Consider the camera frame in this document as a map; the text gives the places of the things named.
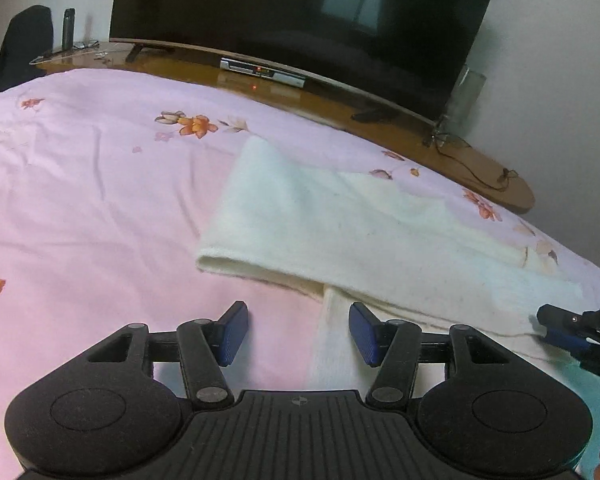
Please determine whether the black cable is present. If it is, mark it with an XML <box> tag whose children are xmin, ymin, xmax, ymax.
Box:
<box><xmin>425</xmin><ymin>130</ymin><xmax>521</xmax><ymax>193</ymax></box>

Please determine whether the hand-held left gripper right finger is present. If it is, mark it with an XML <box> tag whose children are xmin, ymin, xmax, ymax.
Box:
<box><xmin>348</xmin><ymin>302</ymin><xmax>518</xmax><ymax>408</ymax></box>

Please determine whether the wooden television stand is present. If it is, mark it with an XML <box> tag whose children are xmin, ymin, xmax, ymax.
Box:
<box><xmin>30</xmin><ymin>40</ymin><xmax>536</xmax><ymax>215</ymax></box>

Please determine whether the black flat screen television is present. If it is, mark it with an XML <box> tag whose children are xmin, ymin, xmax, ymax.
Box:
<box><xmin>109</xmin><ymin>0</ymin><xmax>506</xmax><ymax>123</ymax></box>

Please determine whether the clear glass vase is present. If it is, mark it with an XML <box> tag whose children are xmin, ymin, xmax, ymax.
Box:
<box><xmin>432</xmin><ymin>65</ymin><xmax>487</xmax><ymax>136</ymax></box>

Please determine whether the white towel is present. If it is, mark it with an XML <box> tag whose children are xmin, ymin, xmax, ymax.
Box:
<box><xmin>195</xmin><ymin>136</ymin><xmax>600</xmax><ymax>466</ymax></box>

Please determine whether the black chair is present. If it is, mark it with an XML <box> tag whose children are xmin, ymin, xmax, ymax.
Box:
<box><xmin>0</xmin><ymin>5</ymin><xmax>53</xmax><ymax>93</ymax></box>

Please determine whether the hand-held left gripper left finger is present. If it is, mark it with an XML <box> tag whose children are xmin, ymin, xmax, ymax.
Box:
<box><xmin>82</xmin><ymin>301</ymin><xmax>251</xmax><ymax>408</ymax></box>

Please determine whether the silver set-top box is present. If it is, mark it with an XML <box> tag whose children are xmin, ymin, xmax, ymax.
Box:
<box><xmin>219</xmin><ymin>57</ymin><xmax>308</xmax><ymax>88</ymax></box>

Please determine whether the pink floral bed sheet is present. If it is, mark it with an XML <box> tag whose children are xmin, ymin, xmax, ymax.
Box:
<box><xmin>0</xmin><ymin>67</ymin><xmax>600</xmax><ymax>480</ymax></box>

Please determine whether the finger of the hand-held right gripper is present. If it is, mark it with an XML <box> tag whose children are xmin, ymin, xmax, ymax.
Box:
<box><xmin>542</xmin><ymin>329</ymin><xmax>593</xmax><ymax>361</ymax></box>
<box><xmin>536</xmin><ymin>304</ymin><xmax>584</xmax><ymax>333</ymax></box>

